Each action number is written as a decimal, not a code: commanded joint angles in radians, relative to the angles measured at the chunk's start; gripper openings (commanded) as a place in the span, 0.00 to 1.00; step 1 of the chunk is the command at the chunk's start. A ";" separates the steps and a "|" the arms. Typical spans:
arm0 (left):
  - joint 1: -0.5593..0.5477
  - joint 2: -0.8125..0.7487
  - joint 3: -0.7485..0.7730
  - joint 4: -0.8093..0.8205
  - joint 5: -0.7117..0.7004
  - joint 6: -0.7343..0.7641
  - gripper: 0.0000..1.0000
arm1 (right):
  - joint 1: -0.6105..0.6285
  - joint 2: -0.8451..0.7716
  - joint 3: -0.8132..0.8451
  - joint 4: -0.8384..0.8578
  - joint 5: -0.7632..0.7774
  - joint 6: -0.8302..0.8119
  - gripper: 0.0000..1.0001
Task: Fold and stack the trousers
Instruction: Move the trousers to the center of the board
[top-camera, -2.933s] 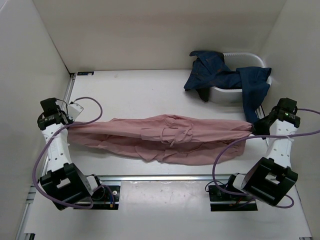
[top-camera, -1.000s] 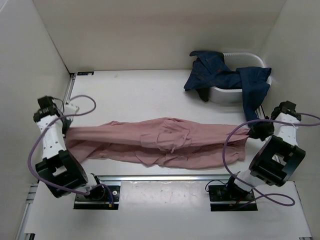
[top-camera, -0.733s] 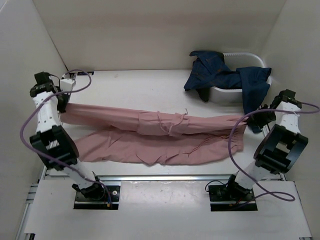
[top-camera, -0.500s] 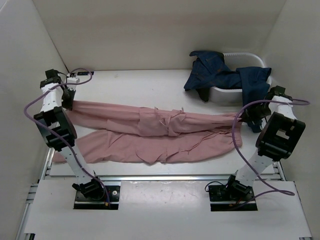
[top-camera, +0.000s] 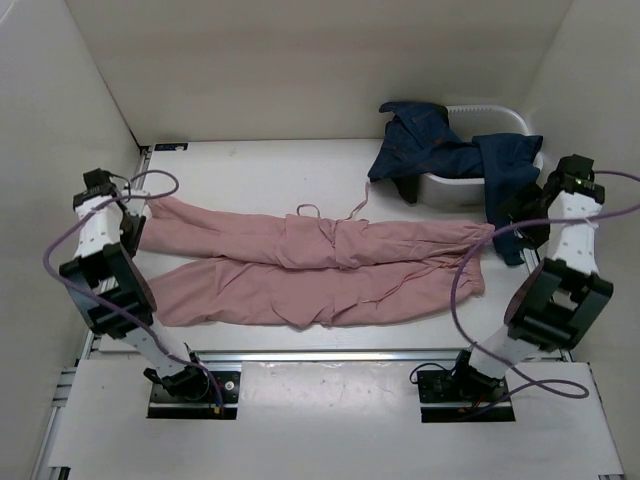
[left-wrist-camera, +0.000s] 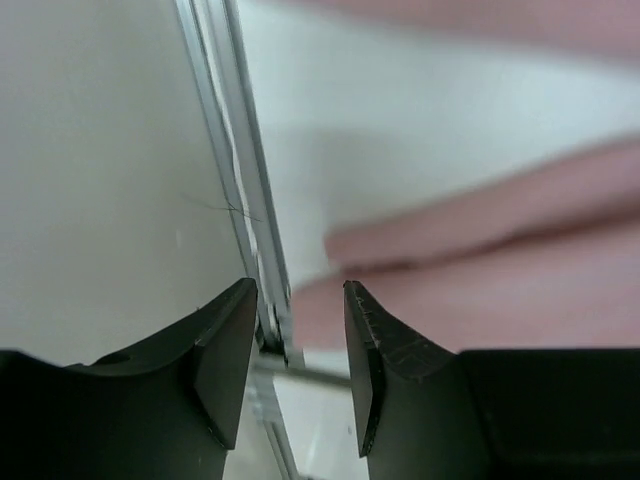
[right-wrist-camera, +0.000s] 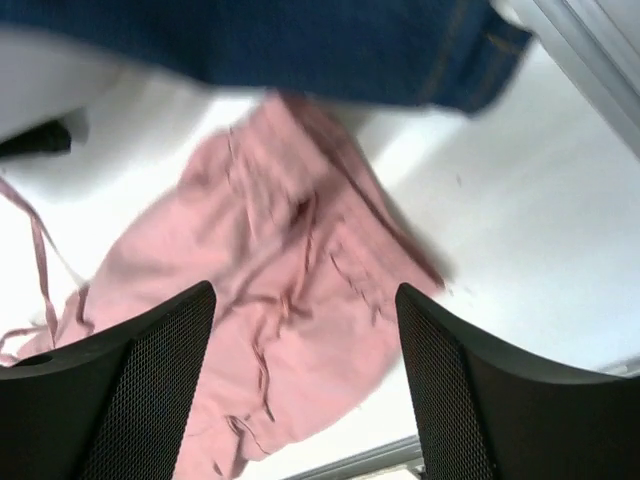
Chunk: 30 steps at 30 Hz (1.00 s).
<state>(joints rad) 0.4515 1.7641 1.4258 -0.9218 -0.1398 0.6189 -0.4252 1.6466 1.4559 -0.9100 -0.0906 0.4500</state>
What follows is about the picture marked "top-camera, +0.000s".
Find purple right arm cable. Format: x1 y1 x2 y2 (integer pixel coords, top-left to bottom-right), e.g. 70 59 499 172
448 170 640 401

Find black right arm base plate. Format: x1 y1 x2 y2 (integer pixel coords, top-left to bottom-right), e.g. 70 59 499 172
410 369 515 424

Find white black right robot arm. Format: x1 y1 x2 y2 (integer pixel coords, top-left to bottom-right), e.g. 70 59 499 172
449 155 613 400

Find pink trousers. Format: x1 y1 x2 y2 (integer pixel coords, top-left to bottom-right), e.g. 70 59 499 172
140 197 493 330

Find left aluminium side rail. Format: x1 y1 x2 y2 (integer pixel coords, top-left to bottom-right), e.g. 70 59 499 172
30 367 76 480

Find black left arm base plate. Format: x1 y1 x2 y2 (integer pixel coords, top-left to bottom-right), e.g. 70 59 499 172
143 366 241 420

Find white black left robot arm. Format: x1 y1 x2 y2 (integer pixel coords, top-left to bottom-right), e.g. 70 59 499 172
49 169 222 406

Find blue trousers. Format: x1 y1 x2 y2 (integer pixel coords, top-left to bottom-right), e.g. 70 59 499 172
471 133 544 266

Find aluminium table edge rail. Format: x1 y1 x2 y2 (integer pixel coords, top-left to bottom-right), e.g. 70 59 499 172
198 349 459 363

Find white plastic basket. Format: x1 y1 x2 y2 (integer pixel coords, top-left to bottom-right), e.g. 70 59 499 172
418 104 532 208

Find dark blue denim jeans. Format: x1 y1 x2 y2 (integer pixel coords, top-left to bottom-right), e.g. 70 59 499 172
368 101 484 204

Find blue label sticker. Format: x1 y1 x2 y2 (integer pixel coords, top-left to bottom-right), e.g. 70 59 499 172
153 143 188 152

